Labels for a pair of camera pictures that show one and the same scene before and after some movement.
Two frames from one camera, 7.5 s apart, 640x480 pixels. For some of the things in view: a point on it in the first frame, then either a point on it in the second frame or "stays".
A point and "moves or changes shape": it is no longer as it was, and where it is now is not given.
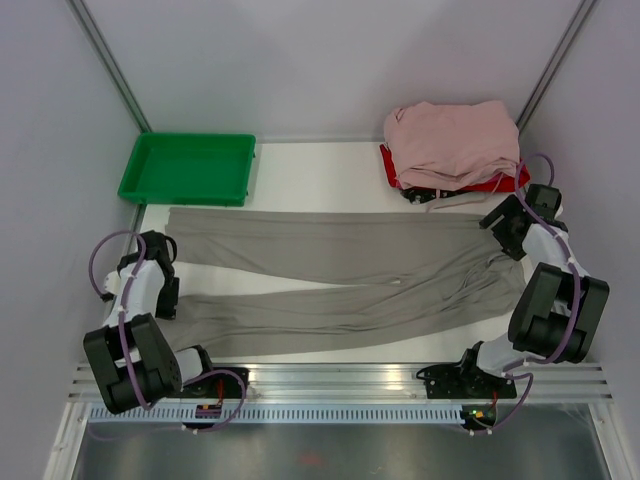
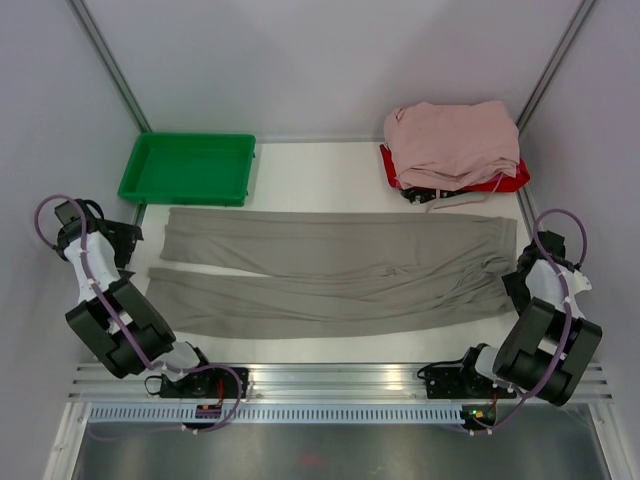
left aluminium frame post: (108, 62) stays
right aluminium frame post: (584, 9) stays
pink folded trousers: (437, 147) stays
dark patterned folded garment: (421, 195) stays
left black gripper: (165, 310) → (128, 238)
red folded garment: (515, 180) stays
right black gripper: (510, 207) → (512, 287)
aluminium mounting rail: (389, 381) stays
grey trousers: (418, 273) moves or changes shape
